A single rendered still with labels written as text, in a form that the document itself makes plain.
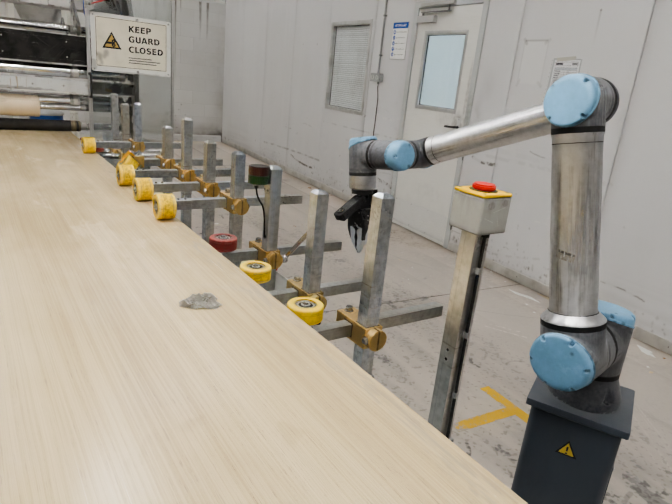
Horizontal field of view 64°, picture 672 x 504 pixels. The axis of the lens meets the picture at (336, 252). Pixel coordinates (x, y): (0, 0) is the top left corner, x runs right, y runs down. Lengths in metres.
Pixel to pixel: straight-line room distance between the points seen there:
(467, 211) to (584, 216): 0.47
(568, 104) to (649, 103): 2.51
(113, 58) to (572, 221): 2.98
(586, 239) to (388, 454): 0.78
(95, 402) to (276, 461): 0.29
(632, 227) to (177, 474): 3.42
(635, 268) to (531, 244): 0.81
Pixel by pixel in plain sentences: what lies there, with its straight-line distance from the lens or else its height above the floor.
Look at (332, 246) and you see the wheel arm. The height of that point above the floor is 0.85.
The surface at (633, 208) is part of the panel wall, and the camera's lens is 3.83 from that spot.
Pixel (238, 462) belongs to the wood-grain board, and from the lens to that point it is 0.74.
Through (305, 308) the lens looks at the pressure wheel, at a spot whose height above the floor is 0.91.
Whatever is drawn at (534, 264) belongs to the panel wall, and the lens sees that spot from 4.31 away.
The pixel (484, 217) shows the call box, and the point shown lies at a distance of 0.92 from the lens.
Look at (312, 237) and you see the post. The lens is 1.36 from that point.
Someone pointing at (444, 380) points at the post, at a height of 0.86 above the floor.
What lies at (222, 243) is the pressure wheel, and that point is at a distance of 1.56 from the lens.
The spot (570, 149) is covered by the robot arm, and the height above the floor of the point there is 1.28.
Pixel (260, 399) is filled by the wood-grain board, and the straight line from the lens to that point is 0.86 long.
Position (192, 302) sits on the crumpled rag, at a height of 0.91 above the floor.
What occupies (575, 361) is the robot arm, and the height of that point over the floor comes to 0.81.
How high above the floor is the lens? 1.38
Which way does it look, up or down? 18 degrees down
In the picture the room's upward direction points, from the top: 6 degrees clockwise
